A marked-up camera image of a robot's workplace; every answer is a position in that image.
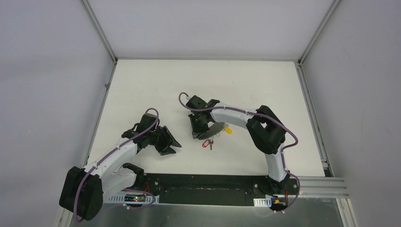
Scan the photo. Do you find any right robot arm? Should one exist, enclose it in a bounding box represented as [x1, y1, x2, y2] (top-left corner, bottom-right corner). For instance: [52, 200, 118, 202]
[184, 96, 288, 194]

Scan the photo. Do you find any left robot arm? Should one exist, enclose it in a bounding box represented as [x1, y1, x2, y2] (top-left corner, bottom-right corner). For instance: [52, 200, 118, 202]
[59, 112, 181, 223]

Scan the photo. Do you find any yellow key tag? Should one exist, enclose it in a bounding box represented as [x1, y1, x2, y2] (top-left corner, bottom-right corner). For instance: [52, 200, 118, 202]
[223, 126, 233, 134]

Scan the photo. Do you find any red key tag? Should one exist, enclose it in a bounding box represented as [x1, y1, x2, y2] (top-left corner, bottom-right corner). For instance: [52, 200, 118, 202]
[202, 139, 214, 150]

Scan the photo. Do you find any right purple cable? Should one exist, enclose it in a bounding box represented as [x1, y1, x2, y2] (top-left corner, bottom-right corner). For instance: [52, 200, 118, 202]
[178, 92, 301, 215]

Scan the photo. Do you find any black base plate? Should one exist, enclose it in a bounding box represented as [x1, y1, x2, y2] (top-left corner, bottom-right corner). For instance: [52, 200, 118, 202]
[133, 173, 299, 207]

